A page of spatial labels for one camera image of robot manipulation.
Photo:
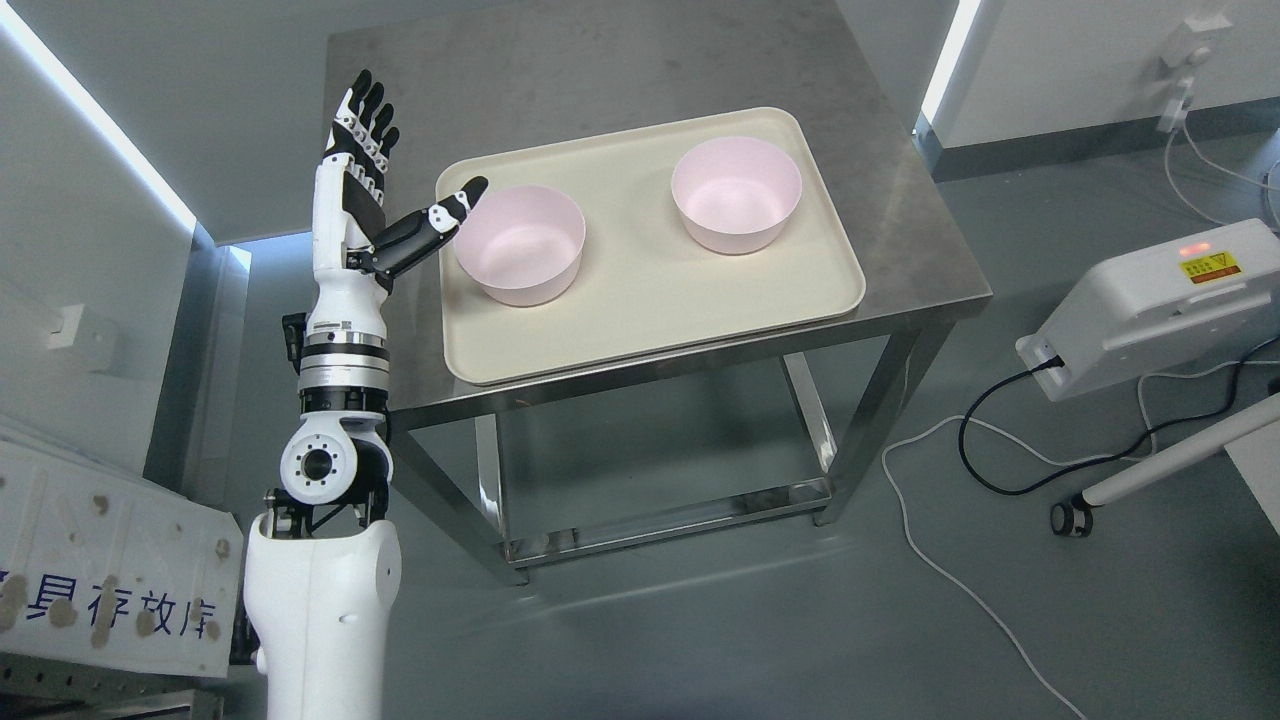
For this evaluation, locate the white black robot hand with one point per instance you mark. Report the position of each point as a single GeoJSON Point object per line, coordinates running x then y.
{"type": "Point", "coordinates": [357, 254]}

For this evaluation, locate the pink bowl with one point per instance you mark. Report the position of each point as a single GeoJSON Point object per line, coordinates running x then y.
{"type": "Point", "coordinates": [522, 245]}
{"type": "Point", "coordinates": [735, 194]}

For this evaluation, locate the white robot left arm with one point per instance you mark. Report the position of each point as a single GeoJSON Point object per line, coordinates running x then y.
{"type": "Point", "coordinates": [323, 564]}

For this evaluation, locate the cream plastic tray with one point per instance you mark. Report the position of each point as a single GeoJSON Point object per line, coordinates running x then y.
{"type": "Point", "coordinates": [644, 285]}

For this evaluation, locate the white sign with blue characters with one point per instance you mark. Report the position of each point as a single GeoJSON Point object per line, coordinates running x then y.
{"type": "Point", "coordinates": [109, 572]}

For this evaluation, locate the white stand leg with caster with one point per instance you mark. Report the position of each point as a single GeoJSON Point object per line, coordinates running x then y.
{"type": "Point", "coordinates": [1073, 518]}

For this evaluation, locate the white device box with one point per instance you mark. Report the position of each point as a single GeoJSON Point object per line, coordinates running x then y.
{"type": "Point", "coordinates": [1153, 308]}

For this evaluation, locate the white wall socket left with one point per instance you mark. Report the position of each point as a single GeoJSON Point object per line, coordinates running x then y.
{"type": "Point", "coordinates": [83, 330]}

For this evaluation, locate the white wall adapter plug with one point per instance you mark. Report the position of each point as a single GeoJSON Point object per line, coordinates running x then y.
{"type": "Point", "coordinates": [1191, 45]}

